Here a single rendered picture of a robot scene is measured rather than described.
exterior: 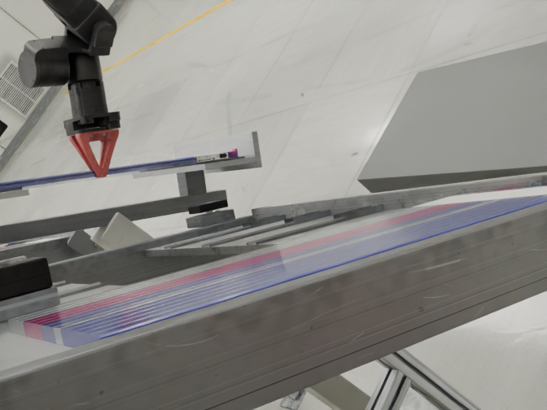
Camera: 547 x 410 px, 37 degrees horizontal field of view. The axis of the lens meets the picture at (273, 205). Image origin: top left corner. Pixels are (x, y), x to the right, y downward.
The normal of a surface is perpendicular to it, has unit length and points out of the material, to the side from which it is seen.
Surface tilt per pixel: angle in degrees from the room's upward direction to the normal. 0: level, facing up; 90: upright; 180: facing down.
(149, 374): 90
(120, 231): 90
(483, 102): 0
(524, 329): 0
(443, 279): 90
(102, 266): 90
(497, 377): 0
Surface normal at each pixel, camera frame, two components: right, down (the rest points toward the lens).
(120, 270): 0.55, -0.07
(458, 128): -0.70, -0.58
